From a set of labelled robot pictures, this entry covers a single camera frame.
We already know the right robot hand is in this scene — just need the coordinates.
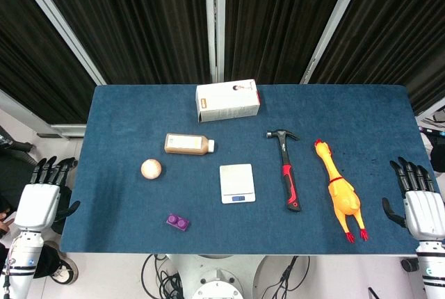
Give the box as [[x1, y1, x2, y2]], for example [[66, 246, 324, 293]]
[[382, 156, 445, 243]]

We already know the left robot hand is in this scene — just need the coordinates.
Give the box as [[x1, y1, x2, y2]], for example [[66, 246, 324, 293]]
[[14, 156, 81, 232]]

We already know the brown drink bottle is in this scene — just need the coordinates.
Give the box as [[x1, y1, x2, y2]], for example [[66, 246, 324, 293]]
[[163, 133, 216, 156]]

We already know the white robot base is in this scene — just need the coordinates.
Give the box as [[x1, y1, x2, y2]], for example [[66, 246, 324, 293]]
[[166, 254, 268, 299]]

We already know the white digital scale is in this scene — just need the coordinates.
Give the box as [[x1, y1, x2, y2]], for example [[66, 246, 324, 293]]
[[218, 163, 257, 205]]

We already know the black caster wheel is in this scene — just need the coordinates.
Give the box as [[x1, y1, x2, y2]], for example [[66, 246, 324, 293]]
[[400, 257, 419, 273]]

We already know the black white shoe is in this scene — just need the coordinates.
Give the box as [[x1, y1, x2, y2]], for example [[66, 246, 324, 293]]
[[51, 256, 79, 285]]

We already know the yellow rubber chicken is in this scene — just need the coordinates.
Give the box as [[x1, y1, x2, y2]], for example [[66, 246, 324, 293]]
[[314, 138, 369, 243]]

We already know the beige ball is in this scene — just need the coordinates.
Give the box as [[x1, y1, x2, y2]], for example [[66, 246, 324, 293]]
[[140, 159, 163, 180]]

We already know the red black claw hammer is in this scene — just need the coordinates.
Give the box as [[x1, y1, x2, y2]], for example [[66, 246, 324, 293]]
[[266, 129, 302, 213]]

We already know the purple toy brick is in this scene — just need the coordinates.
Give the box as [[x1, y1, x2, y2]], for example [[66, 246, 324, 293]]
[[165, 213, 191, 232]]

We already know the blue table cloth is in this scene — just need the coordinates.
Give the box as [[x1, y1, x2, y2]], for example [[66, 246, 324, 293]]
[[58, 83, 439, 256]]

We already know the black curtain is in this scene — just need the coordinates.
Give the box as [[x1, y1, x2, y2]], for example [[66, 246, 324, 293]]
[[0, 0, 445, 124]]

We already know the white cardboard box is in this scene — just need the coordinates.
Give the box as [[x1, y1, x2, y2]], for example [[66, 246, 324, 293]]
[[195, 79, 261, 124]]

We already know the black cable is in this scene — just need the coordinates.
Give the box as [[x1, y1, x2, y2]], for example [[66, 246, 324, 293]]
[[141, 253, 181, 299]]

